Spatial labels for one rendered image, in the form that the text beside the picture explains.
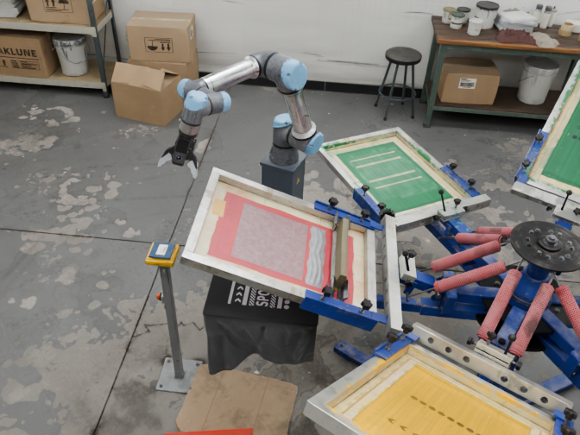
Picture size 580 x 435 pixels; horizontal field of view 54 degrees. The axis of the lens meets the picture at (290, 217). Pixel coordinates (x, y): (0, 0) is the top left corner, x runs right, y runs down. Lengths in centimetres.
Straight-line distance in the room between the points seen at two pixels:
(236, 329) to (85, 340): 144
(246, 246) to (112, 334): 159
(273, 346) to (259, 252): 46
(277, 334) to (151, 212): 227
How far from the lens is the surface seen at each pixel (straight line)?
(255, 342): 256
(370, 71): 613
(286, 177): 283
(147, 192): 473
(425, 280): 250
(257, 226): 241
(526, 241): 245
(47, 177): 510
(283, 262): 231
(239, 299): 248
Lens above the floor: 277
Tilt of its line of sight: 39 degrees down
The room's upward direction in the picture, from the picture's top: 3 degrees clockwise
